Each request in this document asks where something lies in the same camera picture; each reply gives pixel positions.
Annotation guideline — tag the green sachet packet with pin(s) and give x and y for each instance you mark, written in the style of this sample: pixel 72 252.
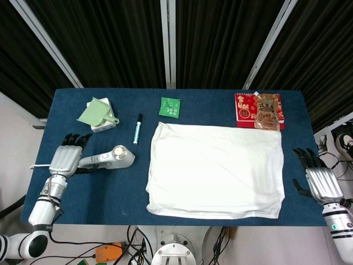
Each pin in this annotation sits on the green sachet packet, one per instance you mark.
pixel 169 106

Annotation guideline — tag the red spiral notebook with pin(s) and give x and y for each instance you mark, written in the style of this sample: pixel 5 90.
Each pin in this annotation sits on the red spiral notebook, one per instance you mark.
pixel 244 110

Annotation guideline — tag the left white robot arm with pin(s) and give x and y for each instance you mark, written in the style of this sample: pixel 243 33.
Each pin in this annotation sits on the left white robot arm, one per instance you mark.
pixel 41 212

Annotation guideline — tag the brown sauce spout pouch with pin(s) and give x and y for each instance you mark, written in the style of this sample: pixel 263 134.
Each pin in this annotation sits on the brown sauce spout pouch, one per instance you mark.
pixel 267 113

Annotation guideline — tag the white cloth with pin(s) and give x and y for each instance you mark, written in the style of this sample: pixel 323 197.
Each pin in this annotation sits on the white cloth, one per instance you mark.
pixel 218 171

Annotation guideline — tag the black pleated curtain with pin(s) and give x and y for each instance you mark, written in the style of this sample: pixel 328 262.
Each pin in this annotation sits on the black pleated curtain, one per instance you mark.
pixel 115 41

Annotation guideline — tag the black and white marker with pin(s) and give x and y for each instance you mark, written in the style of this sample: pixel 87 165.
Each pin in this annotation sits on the black and white marker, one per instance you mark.
pixel 137 131

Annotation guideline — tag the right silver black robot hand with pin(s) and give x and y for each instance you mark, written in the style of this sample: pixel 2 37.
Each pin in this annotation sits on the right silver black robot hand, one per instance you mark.
pixel 322 183

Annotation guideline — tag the white black sneaker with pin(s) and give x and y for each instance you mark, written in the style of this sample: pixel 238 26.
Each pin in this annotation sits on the white black sneaker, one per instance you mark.
pixel 344 143

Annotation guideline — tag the light green plastic dustpan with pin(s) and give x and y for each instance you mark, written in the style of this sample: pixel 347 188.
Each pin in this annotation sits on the light green plastic dustpan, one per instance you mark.
pixel 93 114

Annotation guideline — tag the white metal frame post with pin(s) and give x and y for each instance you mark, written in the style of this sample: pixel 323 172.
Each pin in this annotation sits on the white metal frame post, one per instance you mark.
pixel 47 44
pixel 270 44
pixel 168 44

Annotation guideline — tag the white robot torso base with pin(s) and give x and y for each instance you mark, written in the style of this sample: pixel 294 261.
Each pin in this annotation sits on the white robot torso base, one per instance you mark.
pixel 172 248

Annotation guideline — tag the blue felt table cover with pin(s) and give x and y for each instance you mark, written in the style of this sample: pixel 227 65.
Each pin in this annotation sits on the blue felt table cover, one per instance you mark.
pixel 96 198

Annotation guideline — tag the small white cardboard box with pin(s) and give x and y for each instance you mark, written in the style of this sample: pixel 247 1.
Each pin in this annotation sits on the small white cardboard box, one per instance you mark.
pixel 106 127

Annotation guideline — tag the orange handheld device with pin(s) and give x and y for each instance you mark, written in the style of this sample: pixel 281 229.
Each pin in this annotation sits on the orange handheld device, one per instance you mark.
pixel 109 251

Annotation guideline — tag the white handheld steamer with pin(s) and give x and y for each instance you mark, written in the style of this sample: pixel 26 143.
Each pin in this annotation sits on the white handheld steamer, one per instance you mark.
pixel 115 158

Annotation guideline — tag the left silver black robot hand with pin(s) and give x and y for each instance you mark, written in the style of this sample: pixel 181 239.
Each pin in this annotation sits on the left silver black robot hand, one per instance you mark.
pixel 64 160

